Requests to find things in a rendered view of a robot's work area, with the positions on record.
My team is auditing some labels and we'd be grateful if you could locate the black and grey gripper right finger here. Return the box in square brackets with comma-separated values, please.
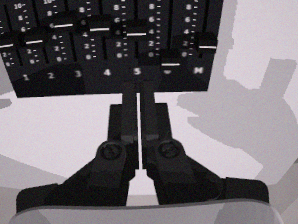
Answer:
[139, 80, 269, 205]

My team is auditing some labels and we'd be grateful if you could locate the black lighting desk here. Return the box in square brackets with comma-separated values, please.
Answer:
[0, 0, 224, 98]

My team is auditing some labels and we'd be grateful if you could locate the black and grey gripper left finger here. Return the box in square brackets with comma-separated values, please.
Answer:
[16, 81, 139, 214]

